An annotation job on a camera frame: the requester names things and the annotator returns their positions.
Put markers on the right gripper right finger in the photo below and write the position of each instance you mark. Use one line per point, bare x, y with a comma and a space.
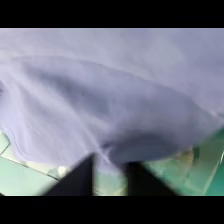
146, 181

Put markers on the lavender T-shirt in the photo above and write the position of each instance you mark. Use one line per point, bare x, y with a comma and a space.
110, 96

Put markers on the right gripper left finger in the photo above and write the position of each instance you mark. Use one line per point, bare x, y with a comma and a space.
78, 180

